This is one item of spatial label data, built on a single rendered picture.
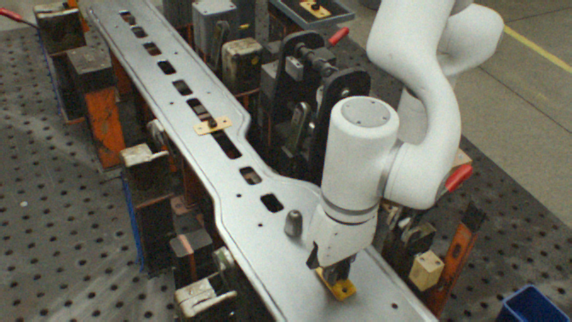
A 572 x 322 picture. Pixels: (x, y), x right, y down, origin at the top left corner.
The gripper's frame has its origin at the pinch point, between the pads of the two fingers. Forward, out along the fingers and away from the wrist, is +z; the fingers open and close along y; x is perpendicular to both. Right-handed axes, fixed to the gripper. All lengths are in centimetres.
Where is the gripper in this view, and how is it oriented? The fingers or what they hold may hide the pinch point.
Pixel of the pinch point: (335, 268)
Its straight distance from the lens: 86.6
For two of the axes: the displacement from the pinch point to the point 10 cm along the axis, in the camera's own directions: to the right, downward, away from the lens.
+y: -8.5, 3.1, -4.2
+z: -0.5, 7.4, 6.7
